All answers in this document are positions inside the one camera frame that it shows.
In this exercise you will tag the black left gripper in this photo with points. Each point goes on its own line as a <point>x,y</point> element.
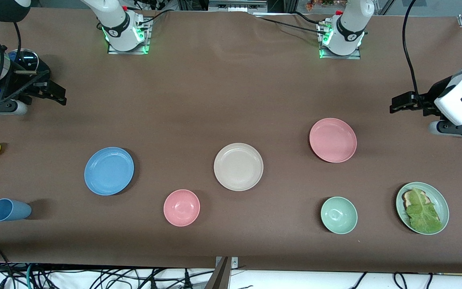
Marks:
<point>428,100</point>

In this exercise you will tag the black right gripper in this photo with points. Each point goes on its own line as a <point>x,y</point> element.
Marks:
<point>19,85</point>

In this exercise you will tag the pink plate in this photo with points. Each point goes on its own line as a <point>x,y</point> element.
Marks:
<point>333,140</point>

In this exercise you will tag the blue plate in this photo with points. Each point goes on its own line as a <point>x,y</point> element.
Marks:
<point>109,171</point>

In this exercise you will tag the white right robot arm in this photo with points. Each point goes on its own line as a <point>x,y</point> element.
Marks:
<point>114,24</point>

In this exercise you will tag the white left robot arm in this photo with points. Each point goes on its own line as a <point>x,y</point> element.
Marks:
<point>351,24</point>

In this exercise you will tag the glass lid blue knob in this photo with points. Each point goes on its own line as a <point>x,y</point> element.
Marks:
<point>28,60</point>

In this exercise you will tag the toast bread slice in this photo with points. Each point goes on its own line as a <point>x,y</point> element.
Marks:
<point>407,197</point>

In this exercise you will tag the green plate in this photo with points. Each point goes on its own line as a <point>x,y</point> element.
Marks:
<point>441,200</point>

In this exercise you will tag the green lettuce leaf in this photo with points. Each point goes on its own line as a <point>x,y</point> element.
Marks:
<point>423,214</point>

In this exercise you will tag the blue cup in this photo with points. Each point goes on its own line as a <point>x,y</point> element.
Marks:
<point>8,210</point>

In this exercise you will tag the colourful plastic food toys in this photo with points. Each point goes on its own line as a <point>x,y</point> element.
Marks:
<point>323,4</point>

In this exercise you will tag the green bowl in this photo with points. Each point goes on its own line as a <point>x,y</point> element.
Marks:
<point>339,215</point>

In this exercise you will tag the pink bowl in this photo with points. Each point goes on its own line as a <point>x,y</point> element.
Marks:
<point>181,208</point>

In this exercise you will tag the brown table cover mat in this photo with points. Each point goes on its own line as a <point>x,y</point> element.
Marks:
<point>231,100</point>

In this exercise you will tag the beige plate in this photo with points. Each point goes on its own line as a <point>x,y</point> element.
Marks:
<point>238,167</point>

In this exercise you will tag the grey metal box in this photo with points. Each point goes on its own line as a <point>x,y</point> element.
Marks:
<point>235,5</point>

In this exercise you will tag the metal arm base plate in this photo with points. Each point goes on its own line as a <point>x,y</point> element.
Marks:
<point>347,57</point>
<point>114,51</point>

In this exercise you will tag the small metal bracket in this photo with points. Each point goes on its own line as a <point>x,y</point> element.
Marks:
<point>234,263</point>

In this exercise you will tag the dark camera pole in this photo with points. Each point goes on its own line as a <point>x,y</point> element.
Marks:
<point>221,277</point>

